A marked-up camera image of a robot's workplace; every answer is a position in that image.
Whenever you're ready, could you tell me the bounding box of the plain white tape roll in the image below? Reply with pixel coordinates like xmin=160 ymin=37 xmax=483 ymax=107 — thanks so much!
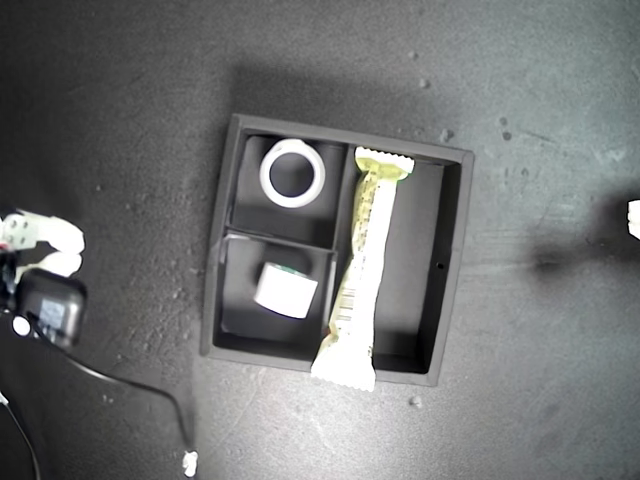
xmin=258 ymin=138 xmax=328 ymax=210

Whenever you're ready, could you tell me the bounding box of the white tape roll green core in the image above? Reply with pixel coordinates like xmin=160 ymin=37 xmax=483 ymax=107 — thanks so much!
xmin=253 ymin=260 xmax=320 ymax=320

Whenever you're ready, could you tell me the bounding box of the black tray with wells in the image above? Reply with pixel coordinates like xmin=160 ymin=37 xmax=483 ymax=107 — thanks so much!
xmin=199 ymin=113 xmax=477 ymax=388

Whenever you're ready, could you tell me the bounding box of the snack bar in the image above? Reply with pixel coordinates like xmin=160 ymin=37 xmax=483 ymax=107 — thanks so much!
xmin=309 ymin=145 xmax=418 ymax=393

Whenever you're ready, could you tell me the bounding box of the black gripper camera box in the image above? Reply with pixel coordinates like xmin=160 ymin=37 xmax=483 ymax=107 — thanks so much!
xmin=11 ymin=268 xmax=89 ymax=350

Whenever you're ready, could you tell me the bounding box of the black camera cable white connector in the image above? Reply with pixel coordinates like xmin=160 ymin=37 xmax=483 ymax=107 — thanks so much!
xmin=48 ymin=342 xmax=200 ymax=478

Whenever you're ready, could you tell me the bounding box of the thin white cable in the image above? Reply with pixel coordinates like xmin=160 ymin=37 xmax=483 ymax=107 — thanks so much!
xmin=0 ymin=391 xmax=42 ymax=480

